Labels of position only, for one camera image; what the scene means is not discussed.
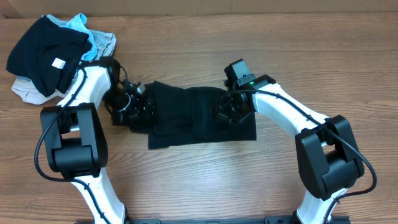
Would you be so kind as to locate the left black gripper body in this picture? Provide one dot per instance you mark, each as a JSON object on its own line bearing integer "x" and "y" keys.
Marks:
{"x": 148, "y": 109}

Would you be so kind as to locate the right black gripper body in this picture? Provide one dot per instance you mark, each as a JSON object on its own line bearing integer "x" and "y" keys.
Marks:
{"x": 219, "y": 109}

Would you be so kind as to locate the black polo shirt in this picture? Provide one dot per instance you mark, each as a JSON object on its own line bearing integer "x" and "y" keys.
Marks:
{"x": 184, "y": 116}

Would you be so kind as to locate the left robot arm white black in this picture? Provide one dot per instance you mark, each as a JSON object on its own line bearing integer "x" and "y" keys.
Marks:
{"x": 74, "y": 139}

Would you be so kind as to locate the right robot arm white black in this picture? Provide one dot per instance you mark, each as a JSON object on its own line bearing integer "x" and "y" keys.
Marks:
{"x": 329, "y": 162}

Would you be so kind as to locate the light denim jeans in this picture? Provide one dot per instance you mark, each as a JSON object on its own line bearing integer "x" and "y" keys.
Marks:
{"x": 103, "y": 45}

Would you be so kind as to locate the folded black garment on pile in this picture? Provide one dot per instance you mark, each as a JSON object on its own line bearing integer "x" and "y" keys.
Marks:
{"x": 47, "y": 55}

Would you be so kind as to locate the light blue garment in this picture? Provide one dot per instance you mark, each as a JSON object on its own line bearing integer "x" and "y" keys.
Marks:
{"x": 77, "y": 25}

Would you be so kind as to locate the beige folded garment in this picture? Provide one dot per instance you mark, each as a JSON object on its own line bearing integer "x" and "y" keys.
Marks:
{"x": 24, "y": 88}

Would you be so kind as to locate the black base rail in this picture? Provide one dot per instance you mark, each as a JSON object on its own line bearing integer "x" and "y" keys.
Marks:
{"x": 284, "y": 219}

